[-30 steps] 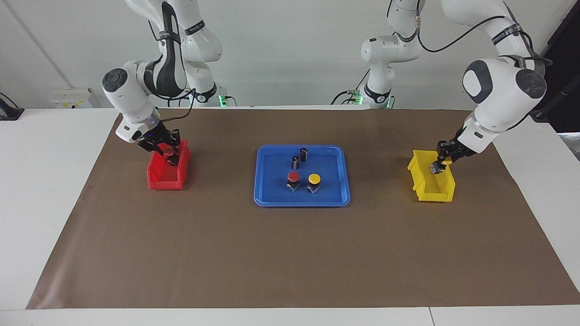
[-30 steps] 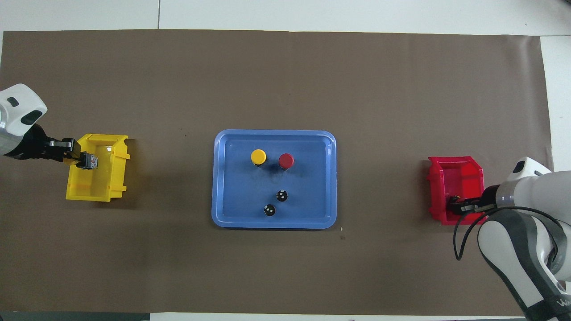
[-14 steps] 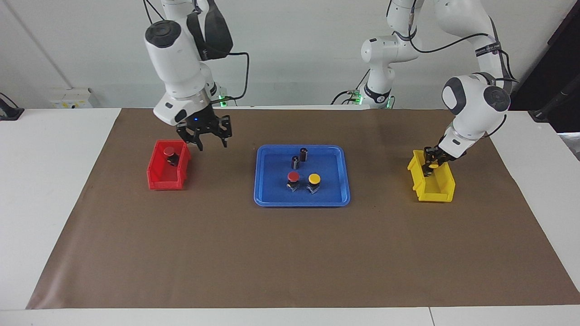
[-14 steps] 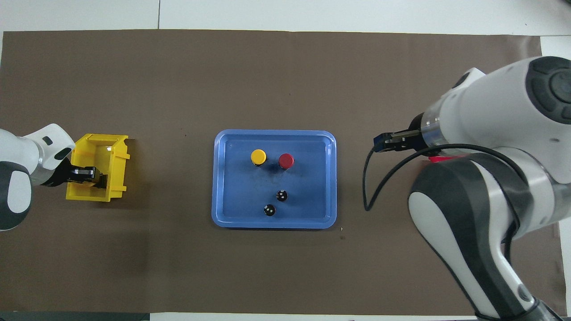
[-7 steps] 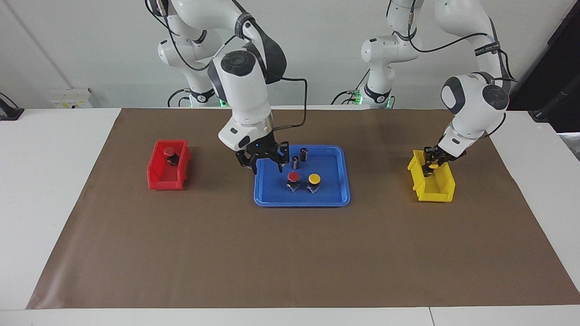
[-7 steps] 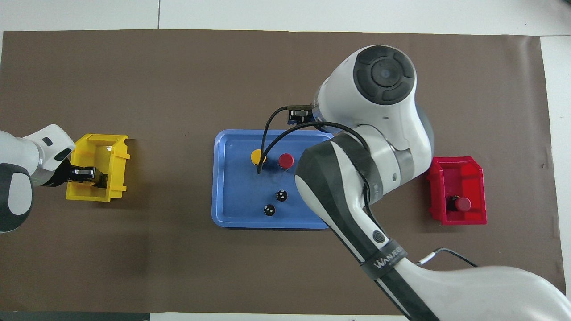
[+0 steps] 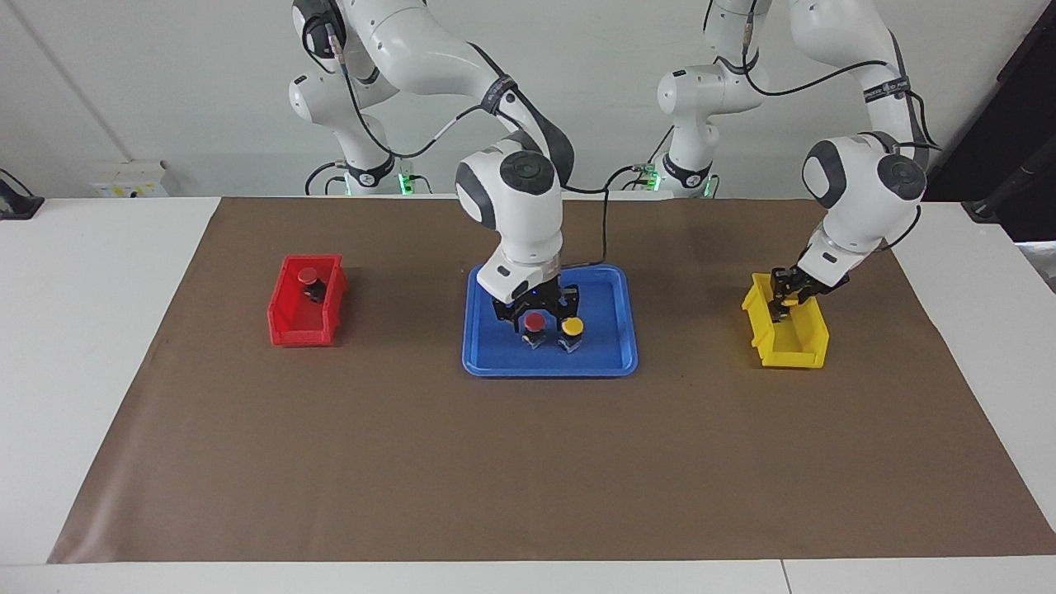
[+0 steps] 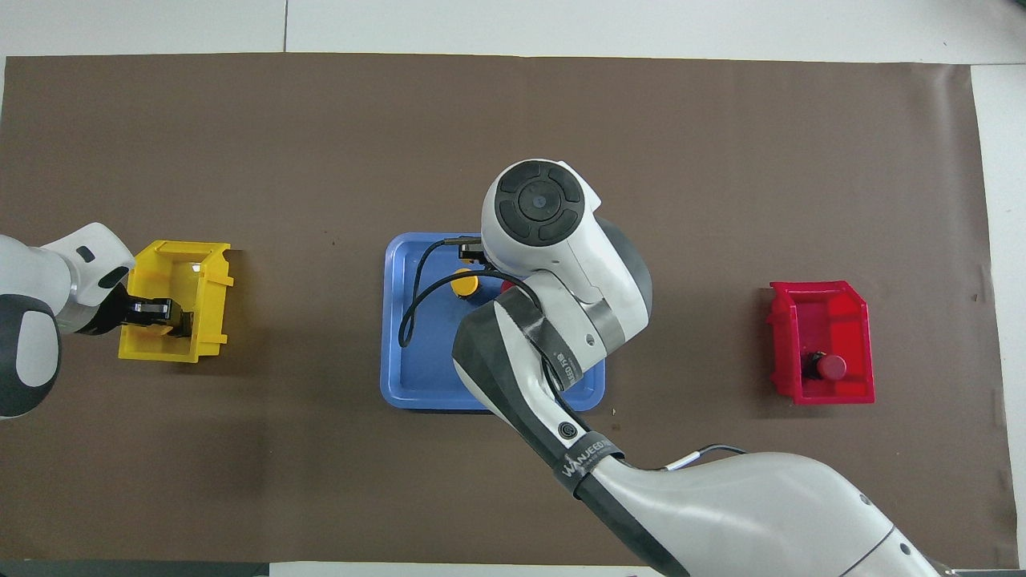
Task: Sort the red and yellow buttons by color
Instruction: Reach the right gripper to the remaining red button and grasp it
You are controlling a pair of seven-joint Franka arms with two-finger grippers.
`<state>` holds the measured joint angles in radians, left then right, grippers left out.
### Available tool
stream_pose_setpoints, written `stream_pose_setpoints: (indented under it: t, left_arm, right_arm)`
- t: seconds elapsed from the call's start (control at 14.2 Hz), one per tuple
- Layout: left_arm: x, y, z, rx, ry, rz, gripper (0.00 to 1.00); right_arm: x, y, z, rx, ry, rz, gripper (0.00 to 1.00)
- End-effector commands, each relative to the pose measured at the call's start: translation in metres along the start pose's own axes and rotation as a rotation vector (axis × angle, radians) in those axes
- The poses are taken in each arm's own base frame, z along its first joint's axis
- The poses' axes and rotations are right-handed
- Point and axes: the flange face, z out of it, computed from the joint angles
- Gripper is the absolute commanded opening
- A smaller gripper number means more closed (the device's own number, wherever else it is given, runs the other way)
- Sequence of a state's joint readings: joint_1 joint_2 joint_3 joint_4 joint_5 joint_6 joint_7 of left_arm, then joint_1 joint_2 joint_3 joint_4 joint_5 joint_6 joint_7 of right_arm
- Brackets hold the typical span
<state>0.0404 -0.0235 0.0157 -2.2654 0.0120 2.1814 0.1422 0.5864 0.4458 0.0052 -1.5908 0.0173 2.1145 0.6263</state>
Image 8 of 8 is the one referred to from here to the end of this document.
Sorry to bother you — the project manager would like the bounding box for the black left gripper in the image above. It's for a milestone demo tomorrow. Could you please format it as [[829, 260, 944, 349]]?
[[91, 284, 179, 337]]

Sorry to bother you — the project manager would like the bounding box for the yellow plastic bin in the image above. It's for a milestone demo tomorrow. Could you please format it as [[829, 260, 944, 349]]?
[[118, 240, 235, 364]]

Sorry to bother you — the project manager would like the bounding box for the blue plastic tray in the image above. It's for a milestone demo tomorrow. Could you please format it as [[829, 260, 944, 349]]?
[[380, 232, 606, 414]]

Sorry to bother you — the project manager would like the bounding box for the brown paper table mat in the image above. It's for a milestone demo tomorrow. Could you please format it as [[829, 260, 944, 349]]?
[[0, 53, 997, 568]]

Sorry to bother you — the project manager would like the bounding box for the red plastic bin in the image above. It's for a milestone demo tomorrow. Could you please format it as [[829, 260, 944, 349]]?
[[765, 280, 876, 406]]

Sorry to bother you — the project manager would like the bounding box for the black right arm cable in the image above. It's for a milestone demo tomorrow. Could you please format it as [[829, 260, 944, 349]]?
[[398, 236, 748, 472]]

